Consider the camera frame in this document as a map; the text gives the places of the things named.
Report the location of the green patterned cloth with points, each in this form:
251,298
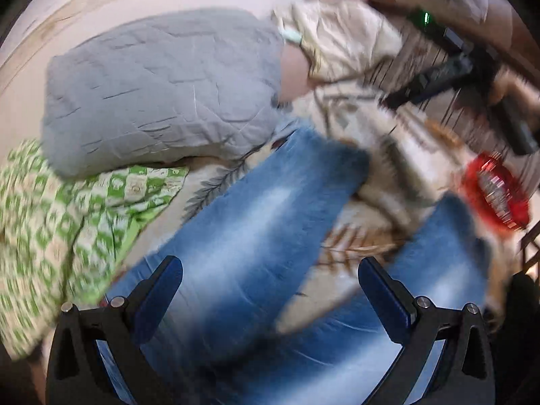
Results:
63,223

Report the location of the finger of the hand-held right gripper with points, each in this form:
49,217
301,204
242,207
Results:
517,126
426,82

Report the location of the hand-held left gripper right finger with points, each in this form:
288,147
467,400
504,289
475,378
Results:
379,299

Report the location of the grey quilted pillow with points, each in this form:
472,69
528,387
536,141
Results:
164,93

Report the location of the red printed bag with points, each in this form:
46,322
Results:
493,194

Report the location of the leaf-print fleece blanket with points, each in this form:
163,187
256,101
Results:
405,143

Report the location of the cream patterned cloth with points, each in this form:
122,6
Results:
341,38

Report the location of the pink pillow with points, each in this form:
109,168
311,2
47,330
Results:
295,76

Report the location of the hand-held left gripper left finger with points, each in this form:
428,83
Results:
160,299

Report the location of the blue denim pants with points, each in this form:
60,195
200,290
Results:
253,236

